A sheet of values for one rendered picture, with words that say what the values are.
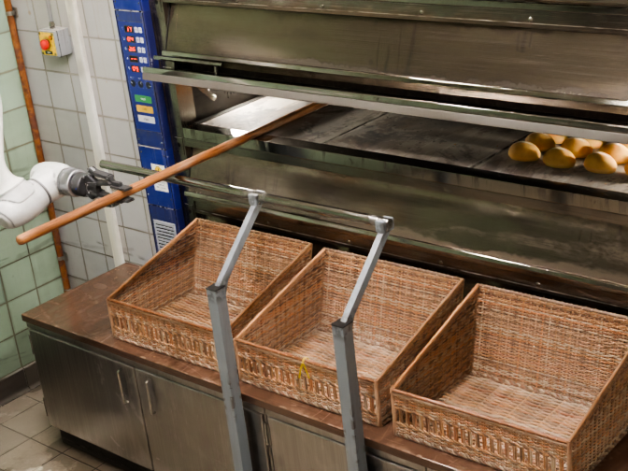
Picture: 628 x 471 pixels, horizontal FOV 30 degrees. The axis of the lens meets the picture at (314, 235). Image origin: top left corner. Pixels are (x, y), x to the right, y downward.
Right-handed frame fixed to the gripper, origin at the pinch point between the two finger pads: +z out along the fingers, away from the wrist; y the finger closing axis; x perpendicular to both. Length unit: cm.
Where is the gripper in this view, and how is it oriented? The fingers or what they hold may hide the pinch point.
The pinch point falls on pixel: (122, 192)
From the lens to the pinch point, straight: 361.7
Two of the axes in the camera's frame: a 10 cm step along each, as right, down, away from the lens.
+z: 7.7, 1.7, -6.2
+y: 1.1, 9.2, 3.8
